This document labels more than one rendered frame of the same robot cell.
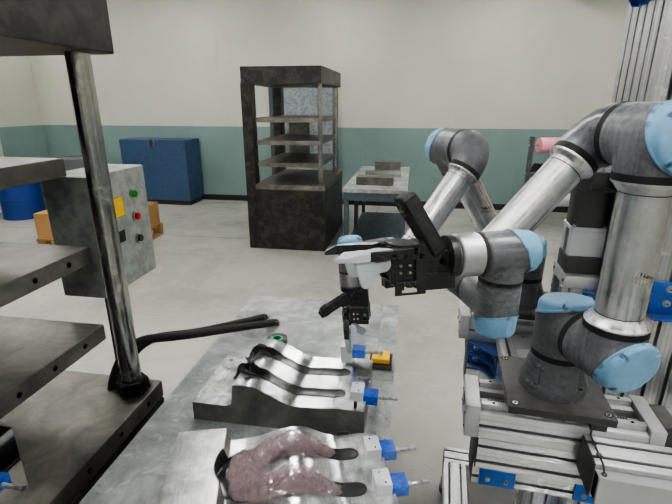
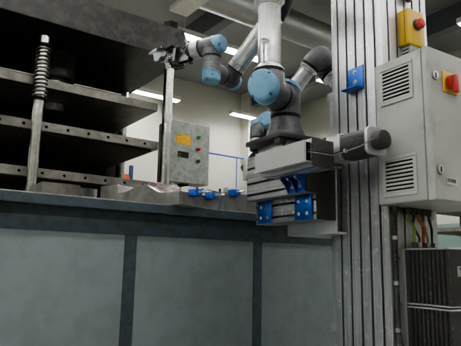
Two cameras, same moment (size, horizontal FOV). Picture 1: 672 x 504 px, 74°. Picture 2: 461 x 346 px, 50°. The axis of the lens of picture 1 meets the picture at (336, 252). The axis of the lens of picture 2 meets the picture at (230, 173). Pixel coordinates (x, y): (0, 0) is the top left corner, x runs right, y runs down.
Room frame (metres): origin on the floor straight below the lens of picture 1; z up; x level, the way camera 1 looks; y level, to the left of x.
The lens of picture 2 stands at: (-0.53, -1.69, 0.57)
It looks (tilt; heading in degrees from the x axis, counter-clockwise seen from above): 10 degrees up; 45
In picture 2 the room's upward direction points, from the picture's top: 1 degrees clockwise
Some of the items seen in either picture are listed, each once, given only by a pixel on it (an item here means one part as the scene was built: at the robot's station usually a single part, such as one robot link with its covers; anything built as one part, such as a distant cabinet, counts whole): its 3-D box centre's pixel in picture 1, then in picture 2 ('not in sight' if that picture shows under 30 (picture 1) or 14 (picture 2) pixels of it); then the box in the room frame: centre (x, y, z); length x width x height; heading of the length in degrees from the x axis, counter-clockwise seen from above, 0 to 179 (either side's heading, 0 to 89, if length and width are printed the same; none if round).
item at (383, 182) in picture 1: (380, 202); not in sight; (5.71, -0.57, 0.46); 1.90 x 0.70 x 0.92; 170
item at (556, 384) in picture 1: (554, 365); (285, 128); (0.92, -0.52, 1.09); 0.15 x 0.15 x 0.10
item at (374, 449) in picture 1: (390, 449); (213, 195); (0.91, -0.14, 0.85); 0.13 x 0.05 x 0.05; 98
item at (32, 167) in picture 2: not in sight; (33, 154); (0.51, 0.81, 1.10); 0.05 x 0.05 x 1.30
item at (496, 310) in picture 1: (491, 301); (213, 71); (0.75, -0.29, 1.34); 0.11 x 0.08 x 0.11; 13
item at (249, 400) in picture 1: (287, 381); (213, 203); (1.18, 0.15, 0.87); 0.50 x 0.26 x 0.14; 81
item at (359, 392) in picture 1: (374, 396); (235, 192); (1.07, -0.11, 0.89); 0.13 x 0.05 x 0.05; 80
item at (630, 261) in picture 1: (629, 254); (269, 36); (0.79, -0.55, 1.41); 0.15 x 0.12 x 0.55; 13
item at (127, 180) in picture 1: (127, 361); (180, 236); (1.51, 0.80, 0.73); 0.30 x 0.22 x 1.47; 171
